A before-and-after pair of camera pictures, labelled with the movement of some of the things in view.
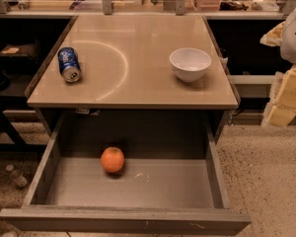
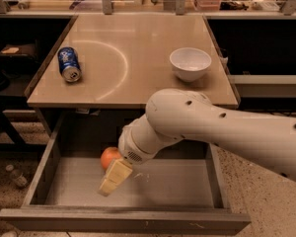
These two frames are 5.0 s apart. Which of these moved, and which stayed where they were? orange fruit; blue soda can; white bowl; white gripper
Moved: white gripper
Stayed: blue soda can; orange fruit; white bowl
